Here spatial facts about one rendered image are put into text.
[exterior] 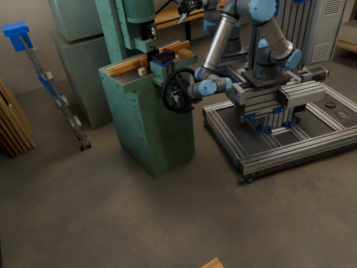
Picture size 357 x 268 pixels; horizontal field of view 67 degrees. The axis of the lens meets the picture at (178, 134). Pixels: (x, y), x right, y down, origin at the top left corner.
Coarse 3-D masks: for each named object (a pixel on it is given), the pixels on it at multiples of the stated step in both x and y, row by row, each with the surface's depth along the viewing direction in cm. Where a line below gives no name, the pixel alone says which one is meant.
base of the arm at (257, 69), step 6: (258, 66) 165; (264, 66) 162; (270, 66) 162; (258, 72) 166; (264, 72) 164; (270, 72) 163; (276, 72) 168; (258, 78) 167; (264, 78) 165; (270, 78) 165
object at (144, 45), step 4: (140, 36) 180; (136, 40) 177; (140, 40) 174; (144, 40) 173; (148, 40) 172; (152, 40) 173; (136, 44) 180; (140, 44) 175; (144, 44) 171; (148, 44) 172; (152, 44) 174; (140, 48) 178; (144, 48) 173; (148, 48) 173; (152, 48) 175; (144, 52) 175
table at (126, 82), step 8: (192, 56) 185; (184, 64) 183; (192, 64) 188; (128, 72) 174; (136, 72) 172; (152, 72) 170; (112, 80) 170; (120, 80) 166; (128, 80) 165; (136, 80) 165; (144, 80) 169; (152, 80) 172; (160, 80) 167; (120, 88) 165; (128, 88) 164; (136, 88) 167
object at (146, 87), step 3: (183, 72) 186; (186, 72) 188; (150, 84) 173; (153, 84) 174; (156, 84) 176; (141, 87) 169; (144, 87) 171; (147, 87) 172; (150, 87) 174; (153, 87) 175; (135, 90) 173; (138, 90) 170; (141, 90) 170; (144, 90) 172
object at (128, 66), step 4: (188, 40) 198; (180, 44) 193; (184, 44) 195; (188, 44) 198; (168, 48) 189; (172, 48) 190; (176, 48) 193; (180, 48) 195; (136, 60) 178; (124, 64) 174; (128, 64) 174; (132, 64) 176; (116, 68) 171; (120, 68) 171; (124, 68) 173; (128, 68) 175; (132, 68) 177; (116, 72) 171; (120, 72) 173
